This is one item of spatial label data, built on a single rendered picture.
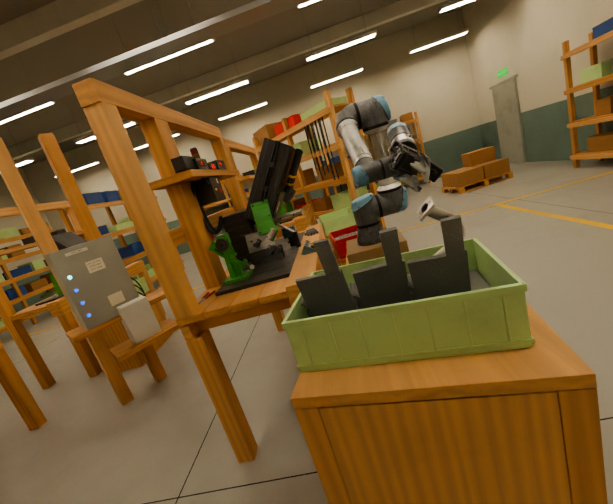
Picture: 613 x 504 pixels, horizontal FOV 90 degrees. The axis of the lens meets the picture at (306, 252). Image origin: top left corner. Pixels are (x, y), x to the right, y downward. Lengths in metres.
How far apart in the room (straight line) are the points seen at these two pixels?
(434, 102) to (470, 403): 11.02
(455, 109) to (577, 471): 11.17
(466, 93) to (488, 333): 11.25
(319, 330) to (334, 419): 0.23
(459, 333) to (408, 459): 0.35
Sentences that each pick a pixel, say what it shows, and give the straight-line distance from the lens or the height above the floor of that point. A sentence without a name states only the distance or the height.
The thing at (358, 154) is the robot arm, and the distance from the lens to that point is 1.25.
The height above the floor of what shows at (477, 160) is 0.54.
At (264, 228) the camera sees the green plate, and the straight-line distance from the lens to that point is 1.97.
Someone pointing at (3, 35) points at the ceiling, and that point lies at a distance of 6.90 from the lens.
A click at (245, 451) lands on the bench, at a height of 0.07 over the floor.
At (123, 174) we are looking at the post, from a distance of 1.54.
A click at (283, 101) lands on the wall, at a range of 11.16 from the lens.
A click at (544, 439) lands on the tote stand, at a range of 0.97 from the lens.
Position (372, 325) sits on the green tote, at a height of 0.91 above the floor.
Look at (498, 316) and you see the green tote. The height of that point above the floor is 0.89.
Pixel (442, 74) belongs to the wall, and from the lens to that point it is 11.80.
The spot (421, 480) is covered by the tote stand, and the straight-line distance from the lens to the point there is 1.05.
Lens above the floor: 1.33
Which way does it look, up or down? 13 degrees down
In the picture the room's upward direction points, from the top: 17 degrees counter-clockwise
